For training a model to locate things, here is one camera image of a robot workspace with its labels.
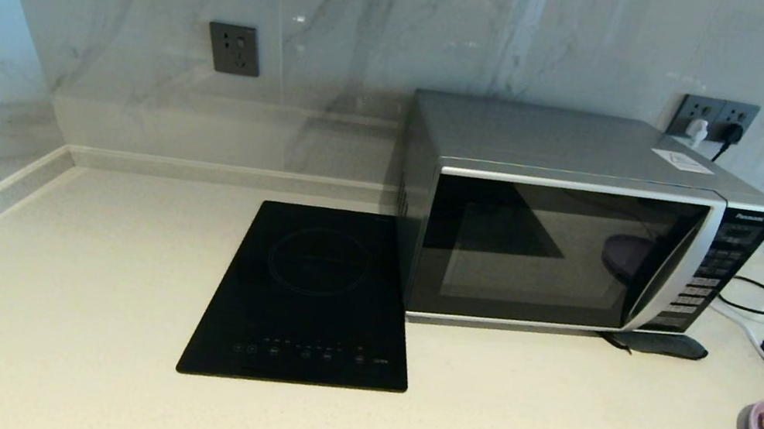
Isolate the silver microwave oven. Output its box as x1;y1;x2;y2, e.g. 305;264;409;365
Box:
374;81;764;382

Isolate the black power plug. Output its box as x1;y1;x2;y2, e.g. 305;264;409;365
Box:
712;121;747;164

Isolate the dark grey foot mat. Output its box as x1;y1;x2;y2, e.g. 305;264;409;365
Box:
598;321;712;368

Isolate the grey single wall socket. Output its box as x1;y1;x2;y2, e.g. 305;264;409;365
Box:
202;19;268;79

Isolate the black induction cooktop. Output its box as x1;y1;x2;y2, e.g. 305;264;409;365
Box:
175;184;437;414

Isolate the white sticker label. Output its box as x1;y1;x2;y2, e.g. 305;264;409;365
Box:
648;146;718;177

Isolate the grey double wall socket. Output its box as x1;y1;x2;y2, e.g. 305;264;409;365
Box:
666;91;762;151

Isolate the white power plug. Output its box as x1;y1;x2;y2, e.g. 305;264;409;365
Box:
684;116;711;145

